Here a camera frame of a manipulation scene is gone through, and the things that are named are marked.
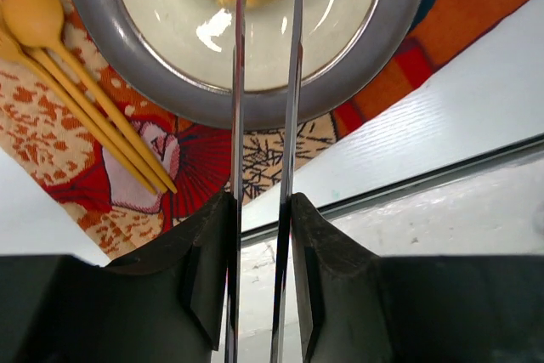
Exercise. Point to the yellow plastic fork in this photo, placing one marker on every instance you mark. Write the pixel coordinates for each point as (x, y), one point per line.
(39, 61)

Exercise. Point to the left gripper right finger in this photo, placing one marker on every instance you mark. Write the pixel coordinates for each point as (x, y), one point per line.
(339, 308)

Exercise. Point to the steel plate white centre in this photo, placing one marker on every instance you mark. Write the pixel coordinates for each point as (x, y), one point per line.
(179, 53)

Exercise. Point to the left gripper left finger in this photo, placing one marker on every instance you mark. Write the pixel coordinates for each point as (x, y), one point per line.
(174, 286)

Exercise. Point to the red patterned placemat cloth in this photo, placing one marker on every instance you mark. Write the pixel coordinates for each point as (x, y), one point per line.
(128, 177)

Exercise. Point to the yellow plastic spoon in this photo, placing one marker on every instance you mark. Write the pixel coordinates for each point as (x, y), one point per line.
(39, 24)

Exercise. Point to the metal tongs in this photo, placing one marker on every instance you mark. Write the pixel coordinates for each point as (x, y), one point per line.
(236, 184)

